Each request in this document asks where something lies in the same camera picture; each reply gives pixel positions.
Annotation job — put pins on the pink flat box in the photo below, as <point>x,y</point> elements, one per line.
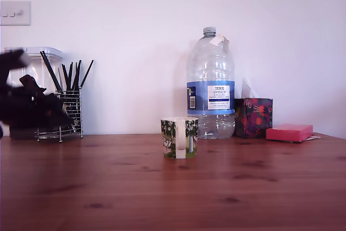
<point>289,133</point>

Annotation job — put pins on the thin silver metal stick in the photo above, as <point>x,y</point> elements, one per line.
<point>61,79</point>

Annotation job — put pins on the black plastic scoop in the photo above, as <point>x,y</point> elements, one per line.
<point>28,82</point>

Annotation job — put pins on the floral print mug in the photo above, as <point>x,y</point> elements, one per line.
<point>179,139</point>

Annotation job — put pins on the white tissue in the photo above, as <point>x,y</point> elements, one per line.
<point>247,90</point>

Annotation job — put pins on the dark coffee beans pile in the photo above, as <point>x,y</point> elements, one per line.
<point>21,133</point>

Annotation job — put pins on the clear plastic storage container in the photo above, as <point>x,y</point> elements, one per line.
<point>38,71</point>

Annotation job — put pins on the floral tissue box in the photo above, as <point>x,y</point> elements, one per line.
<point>252,117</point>

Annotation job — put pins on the black chopstick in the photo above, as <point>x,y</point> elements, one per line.
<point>78,75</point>
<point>70,76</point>
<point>74,76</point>
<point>53,70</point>
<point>50,71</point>
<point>86,74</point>
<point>65,77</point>

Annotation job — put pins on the white wall switch plate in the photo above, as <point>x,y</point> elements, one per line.
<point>16,14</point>

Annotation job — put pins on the large clear water bottle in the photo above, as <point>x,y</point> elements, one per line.
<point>211,98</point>

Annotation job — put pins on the paper sheet under box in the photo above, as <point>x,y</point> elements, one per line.
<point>315,137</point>

